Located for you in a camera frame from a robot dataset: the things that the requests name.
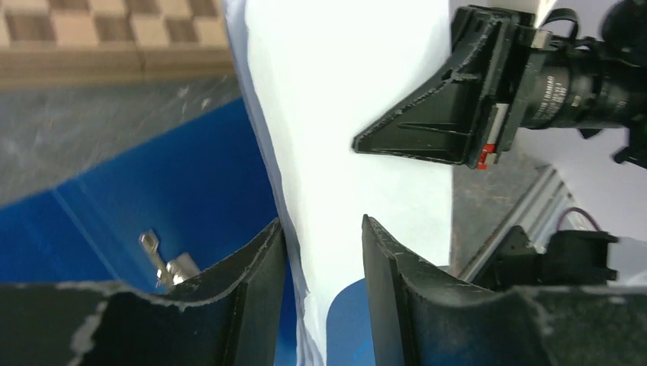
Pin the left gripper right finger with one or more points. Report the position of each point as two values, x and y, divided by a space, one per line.
421 315

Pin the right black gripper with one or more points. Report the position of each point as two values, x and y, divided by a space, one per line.
550 77

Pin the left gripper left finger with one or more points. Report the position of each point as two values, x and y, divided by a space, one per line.
227 315

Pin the blue folder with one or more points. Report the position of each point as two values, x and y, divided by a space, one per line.
202 188

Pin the white paper stack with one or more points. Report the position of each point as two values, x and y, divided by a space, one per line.
314 75

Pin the metal folder clip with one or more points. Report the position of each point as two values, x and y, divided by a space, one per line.
171 273

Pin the wooden chessboard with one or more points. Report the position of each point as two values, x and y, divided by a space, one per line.
54 42

